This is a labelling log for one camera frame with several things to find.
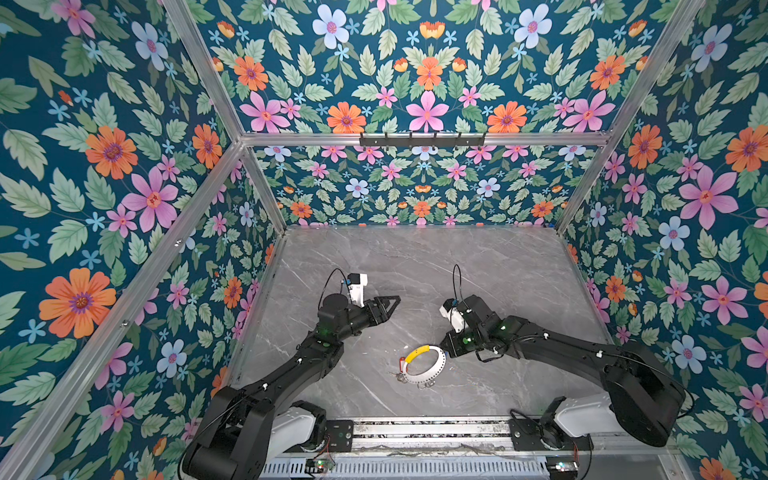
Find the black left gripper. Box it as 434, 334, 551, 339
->
335, 293, 400, 345

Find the large black yellow keyring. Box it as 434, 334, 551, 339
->
397, 345, 447, 388

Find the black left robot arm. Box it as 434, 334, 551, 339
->
178, 294, 401, 479

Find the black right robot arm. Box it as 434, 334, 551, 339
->
440, 295, 686, 447

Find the white ventilation grille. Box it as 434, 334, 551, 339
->
261, 457, 550, 479

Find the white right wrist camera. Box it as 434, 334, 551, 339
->
440, 299, 466, 333

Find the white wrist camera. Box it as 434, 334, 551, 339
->
346, 273, 368, 307
440, 299, 466, 333

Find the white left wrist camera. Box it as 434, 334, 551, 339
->
346, 273, 368, 307

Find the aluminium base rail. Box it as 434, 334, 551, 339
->
346, 416, 681, 456

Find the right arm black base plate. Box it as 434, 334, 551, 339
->
508, 412, 594, 452

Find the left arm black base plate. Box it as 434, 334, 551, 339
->
299, 420, 355, 453

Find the black wall hook rack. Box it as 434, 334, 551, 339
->
358, 132, 486, 149

